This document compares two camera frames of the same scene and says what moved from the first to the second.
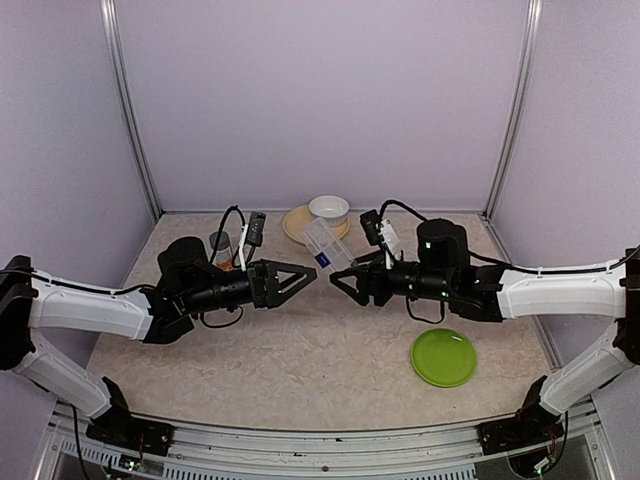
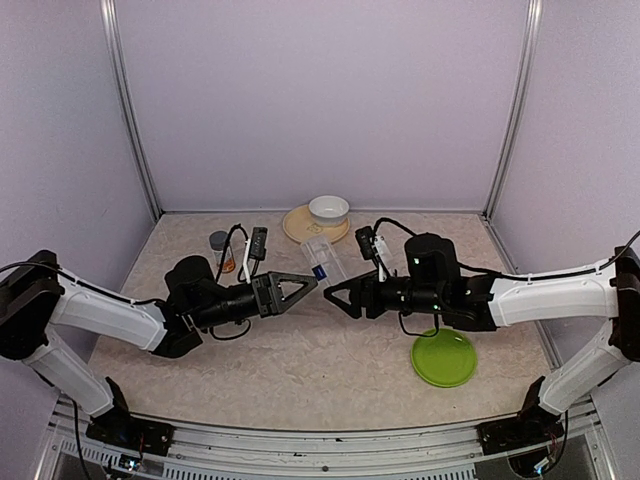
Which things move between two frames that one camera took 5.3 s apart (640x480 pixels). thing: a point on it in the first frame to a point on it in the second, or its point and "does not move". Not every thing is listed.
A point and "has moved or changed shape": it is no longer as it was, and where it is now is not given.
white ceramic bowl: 331,208 does not move
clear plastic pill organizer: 327,247 has moved or changed shape
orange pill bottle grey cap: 223,257 does not move
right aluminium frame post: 532,28 does not move
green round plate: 444,358 does not move
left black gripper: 271,296 to 277,304
